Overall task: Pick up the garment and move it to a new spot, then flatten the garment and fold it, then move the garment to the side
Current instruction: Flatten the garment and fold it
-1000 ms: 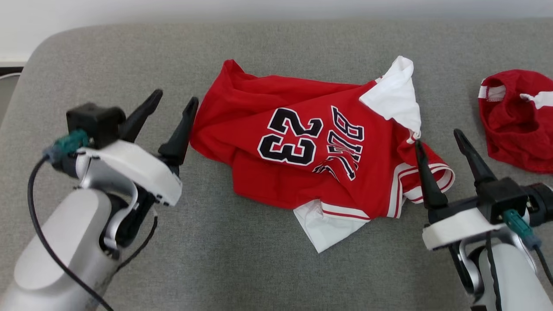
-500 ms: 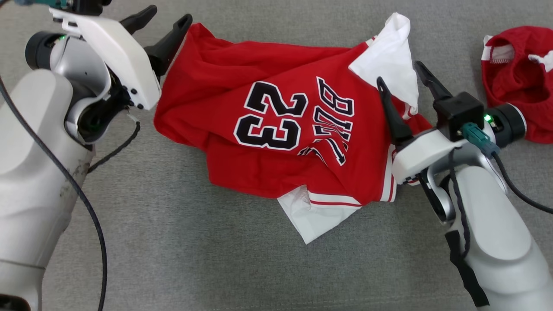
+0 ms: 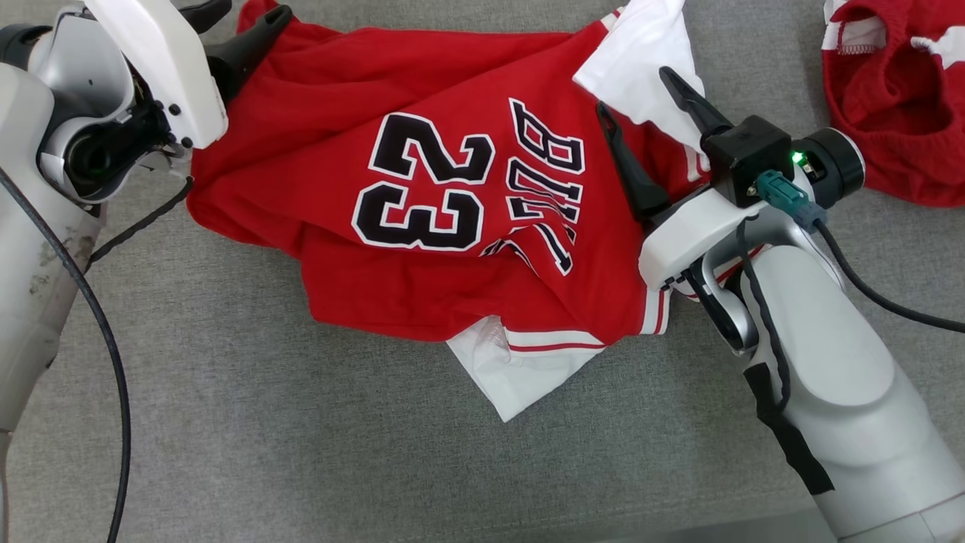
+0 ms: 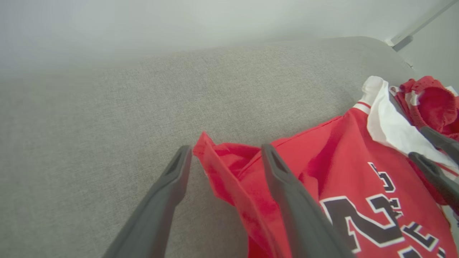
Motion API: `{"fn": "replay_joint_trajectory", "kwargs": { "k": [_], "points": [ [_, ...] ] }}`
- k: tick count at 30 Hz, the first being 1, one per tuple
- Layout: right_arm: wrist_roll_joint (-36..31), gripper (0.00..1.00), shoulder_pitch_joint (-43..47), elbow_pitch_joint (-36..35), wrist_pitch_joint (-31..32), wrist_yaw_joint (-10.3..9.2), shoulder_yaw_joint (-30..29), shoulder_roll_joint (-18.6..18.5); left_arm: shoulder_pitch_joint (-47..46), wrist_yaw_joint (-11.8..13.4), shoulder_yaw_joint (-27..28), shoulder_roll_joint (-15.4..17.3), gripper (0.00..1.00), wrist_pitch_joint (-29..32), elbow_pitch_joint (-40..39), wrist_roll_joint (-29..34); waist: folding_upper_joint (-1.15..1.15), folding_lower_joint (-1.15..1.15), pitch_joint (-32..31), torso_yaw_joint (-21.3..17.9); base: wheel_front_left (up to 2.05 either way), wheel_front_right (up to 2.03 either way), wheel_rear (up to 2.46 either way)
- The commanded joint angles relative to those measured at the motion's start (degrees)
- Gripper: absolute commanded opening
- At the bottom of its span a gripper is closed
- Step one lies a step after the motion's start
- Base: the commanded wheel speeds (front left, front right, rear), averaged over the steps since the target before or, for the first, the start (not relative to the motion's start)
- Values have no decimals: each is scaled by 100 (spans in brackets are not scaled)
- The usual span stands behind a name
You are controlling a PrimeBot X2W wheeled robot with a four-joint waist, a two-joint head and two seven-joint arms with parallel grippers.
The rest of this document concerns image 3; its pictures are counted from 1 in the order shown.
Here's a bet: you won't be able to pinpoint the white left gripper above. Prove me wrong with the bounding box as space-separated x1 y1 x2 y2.
83 0 293 150

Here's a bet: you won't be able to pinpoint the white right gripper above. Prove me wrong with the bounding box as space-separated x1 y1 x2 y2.
596 66 762 291

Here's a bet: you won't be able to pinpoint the red shorts with white stripe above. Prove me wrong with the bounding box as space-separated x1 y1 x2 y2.
820 0 965 209

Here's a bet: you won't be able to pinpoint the red jersey with number 23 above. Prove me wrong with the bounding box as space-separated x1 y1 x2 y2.
185 0 715 423

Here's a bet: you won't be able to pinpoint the grey fabric sofa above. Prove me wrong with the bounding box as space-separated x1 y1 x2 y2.
0 0 965 543

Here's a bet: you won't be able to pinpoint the black right cable teal connector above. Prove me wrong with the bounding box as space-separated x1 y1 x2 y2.
754 170 965 335

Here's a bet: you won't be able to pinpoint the black cable teal connector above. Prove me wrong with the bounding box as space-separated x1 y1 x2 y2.
754 170 965 335
0 167 133 543

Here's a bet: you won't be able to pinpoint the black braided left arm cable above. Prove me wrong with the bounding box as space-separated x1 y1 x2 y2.
85 176 196 266

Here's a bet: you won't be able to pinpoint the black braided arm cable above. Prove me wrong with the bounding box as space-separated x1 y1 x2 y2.
85 176 196 266
734 217 794 417

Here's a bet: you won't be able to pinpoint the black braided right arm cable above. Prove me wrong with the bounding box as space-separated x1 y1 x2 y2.
734 217 794 417

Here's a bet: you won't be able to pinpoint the black left cable teal connector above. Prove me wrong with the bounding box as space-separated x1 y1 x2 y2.
0 167 133 543

